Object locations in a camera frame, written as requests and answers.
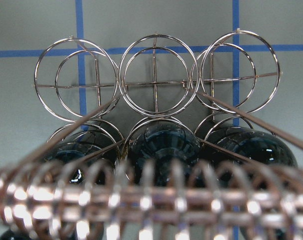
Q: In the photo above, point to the dark wine bottle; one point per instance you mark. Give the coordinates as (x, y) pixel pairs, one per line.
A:
(83, 143)
(163, 141)
(253, 144)

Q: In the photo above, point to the copper wire bottle basket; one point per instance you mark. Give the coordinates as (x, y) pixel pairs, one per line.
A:
(159, 78)

